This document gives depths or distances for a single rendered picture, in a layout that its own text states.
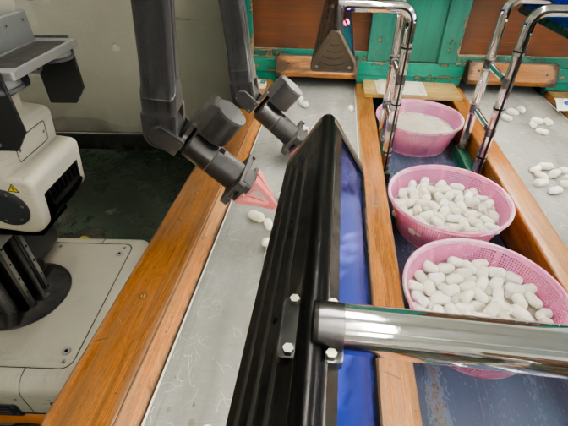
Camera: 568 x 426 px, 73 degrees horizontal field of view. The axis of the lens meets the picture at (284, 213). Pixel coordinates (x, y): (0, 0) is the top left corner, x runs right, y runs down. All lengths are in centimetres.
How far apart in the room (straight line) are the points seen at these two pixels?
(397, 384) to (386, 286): 17
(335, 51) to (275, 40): 84
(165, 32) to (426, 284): 59
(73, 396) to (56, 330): 77
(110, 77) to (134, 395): 228
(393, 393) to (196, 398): 26
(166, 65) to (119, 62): 200
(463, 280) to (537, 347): 60
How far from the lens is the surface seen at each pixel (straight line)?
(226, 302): 68
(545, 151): 131
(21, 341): 141
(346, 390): 20
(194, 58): 248
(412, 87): 151
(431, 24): 155
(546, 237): 91
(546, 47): 170
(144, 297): 68
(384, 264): 72
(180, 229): 79
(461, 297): 74
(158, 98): 66
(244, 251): 76
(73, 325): 137
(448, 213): 93
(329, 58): 73
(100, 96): 277
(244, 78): 96
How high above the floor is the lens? 126
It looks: 38 degrees down
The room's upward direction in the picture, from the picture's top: straight up
